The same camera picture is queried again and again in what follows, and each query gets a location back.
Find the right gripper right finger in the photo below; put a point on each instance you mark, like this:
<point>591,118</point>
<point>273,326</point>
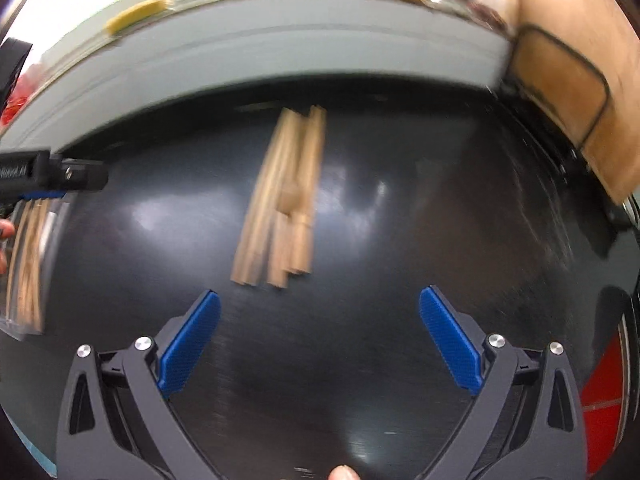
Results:
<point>525,418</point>

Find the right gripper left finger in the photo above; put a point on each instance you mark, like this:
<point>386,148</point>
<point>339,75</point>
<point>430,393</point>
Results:
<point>116,421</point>

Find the person's left hand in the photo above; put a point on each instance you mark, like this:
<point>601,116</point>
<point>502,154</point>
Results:
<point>7,231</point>

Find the person's right hand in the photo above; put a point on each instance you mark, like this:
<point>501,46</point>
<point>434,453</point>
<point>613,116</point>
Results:
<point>343,472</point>

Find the clear plastic utensil tray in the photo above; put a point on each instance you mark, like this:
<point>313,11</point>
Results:
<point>31,259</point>

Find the red object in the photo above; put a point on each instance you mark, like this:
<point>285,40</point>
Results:
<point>605,403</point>

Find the yellow sponge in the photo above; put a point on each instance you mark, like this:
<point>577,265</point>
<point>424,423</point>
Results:
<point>134,15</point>

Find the wooden chopstick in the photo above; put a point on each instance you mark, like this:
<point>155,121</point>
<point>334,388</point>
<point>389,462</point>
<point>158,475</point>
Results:
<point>279,257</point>
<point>308,178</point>
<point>250,252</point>

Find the tan plastic spoon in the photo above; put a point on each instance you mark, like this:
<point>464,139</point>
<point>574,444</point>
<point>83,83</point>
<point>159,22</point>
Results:
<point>290,197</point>

